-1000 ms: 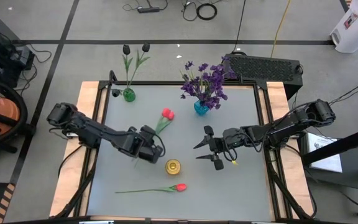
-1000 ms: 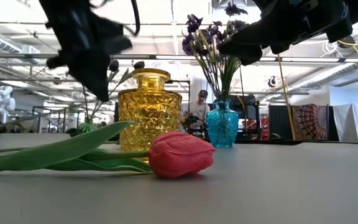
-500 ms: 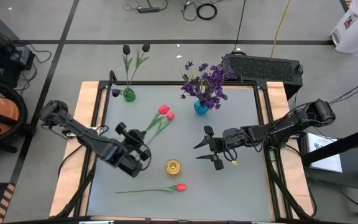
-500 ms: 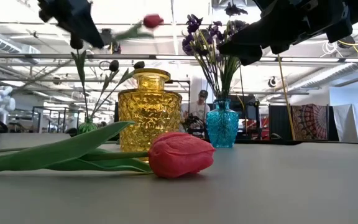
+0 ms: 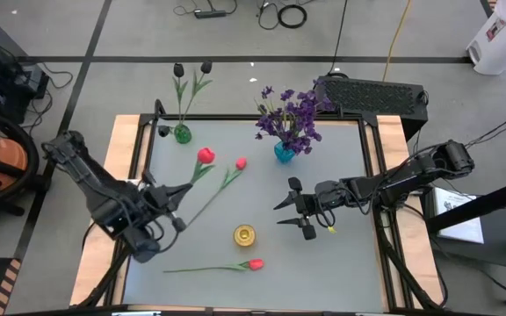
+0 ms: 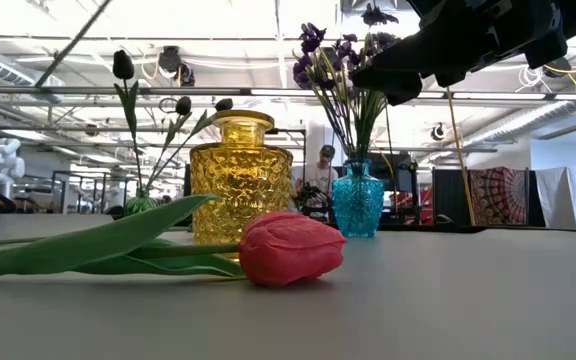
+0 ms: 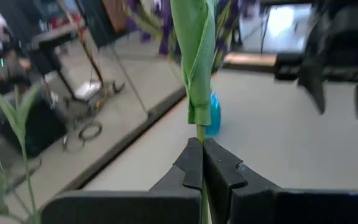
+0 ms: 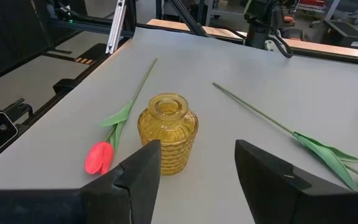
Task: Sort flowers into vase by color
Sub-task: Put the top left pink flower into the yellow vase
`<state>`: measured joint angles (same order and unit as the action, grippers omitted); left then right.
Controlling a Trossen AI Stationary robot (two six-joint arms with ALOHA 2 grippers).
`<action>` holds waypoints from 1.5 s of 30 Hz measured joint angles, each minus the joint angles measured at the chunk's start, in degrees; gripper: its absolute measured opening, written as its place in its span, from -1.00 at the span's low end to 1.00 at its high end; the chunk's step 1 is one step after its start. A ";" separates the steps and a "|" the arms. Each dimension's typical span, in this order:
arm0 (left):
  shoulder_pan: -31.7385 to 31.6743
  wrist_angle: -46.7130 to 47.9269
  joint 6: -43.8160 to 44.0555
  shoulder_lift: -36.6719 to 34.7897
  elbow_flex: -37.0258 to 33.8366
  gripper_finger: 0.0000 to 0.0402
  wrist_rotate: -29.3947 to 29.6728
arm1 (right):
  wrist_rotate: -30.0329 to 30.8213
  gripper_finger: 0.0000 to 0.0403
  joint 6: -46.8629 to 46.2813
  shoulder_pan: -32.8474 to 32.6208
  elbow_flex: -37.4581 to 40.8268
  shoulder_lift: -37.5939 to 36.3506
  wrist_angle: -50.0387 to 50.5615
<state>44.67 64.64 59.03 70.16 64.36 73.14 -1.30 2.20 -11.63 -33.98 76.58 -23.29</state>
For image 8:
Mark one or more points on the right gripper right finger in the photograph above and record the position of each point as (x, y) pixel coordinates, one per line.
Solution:
(275, 193)

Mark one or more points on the orange shop vacuum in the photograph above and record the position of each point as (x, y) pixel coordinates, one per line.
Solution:
(288, 19)

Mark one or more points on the black equipment case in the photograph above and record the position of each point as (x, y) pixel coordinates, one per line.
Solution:
(343, 34)

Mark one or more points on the black fabric panel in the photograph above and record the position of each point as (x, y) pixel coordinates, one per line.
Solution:
(8, 37)

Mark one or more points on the yellow textured glass vase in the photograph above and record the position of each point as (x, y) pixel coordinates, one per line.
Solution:
(172, 137)

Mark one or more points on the silver aluminium extrusion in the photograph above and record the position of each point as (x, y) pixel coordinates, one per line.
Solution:
(116, 28)

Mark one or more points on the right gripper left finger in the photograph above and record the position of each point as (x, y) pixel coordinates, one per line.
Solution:
(120, 199)

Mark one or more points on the red artificial tulip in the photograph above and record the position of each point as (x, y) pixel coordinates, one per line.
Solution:
(99, 157)
(328, 155)

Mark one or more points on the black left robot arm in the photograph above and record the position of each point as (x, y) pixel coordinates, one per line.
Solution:
(258, 28)

